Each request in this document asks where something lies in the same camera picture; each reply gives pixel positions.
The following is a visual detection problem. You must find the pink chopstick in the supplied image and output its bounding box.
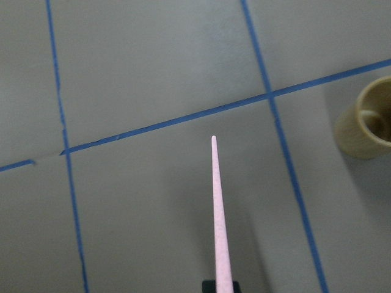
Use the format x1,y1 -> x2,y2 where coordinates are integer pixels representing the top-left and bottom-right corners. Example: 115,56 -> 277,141
211,136 -> 234,293

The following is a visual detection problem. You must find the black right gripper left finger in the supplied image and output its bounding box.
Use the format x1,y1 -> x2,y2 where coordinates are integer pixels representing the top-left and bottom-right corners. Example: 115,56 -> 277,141
202,280 -> 216,293

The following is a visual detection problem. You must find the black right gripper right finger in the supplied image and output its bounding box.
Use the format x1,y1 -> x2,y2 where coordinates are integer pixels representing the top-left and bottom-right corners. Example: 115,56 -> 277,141
233,281 -> 239,293

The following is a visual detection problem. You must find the tan wooden cup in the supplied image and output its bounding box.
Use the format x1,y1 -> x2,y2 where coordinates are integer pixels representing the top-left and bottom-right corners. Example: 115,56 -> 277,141
334,76 -> 390,159

